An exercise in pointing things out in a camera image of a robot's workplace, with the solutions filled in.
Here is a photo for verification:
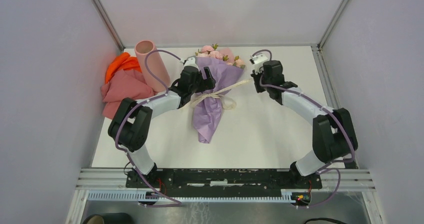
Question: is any black round object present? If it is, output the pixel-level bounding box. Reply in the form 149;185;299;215
82;212;135;224

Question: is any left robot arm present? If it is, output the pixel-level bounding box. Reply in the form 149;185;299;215
107;66;216;188

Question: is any cream printed ribbon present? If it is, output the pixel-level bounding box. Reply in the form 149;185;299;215
182;79;253;110

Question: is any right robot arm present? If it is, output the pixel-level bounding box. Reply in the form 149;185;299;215
250;57;358;188

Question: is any pink cloth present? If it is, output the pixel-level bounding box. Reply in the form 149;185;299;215
100;70;155;119

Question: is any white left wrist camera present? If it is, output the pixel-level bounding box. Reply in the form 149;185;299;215
180;55;199;70

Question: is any white slotted cable duct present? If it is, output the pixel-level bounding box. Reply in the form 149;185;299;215
86;189;311;204

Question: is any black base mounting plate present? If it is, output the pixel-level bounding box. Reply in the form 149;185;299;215
145;168;323;198

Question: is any purple paper flower bouquet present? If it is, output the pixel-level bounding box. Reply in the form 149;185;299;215
191;43;245;144

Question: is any pink cylindrical vase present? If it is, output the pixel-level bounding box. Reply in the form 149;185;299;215
134;40;171;93

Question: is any orange cloth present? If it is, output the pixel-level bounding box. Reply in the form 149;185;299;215
104;52;142;84

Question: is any black floor cable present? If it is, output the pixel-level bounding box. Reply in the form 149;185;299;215
303;217;349;224

